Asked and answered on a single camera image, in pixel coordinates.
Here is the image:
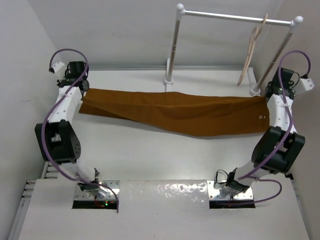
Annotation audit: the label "brown trousers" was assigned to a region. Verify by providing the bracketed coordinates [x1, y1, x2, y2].
[79, 88, 270, 137]

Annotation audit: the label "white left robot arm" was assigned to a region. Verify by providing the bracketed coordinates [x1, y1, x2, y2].
[34, 61, 100, 195]

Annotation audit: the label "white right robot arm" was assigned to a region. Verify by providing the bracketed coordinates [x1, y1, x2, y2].
[220, 68, 306, 197]

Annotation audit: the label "wooden clothes hanger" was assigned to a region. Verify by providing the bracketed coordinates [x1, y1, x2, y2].
[237, 14, 269, 86]

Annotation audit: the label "white clothes rack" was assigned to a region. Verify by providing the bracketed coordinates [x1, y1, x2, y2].
[163, 3, 304, 97]

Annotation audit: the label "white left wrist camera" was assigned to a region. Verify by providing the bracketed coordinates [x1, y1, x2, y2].
[49, 61, 67, 79]

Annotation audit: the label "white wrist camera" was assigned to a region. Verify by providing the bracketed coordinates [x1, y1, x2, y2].
[298, 78, 315, 94]
[49, 61, 67, 79]

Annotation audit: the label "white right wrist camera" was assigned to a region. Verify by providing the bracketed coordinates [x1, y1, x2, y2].
[298, 78, 315, 94]

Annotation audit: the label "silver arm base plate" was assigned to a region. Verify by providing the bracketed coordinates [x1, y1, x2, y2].
[207, 180, 256, 210]

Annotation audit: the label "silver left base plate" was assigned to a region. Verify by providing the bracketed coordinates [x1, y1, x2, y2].
[72, 180, 120, 210]

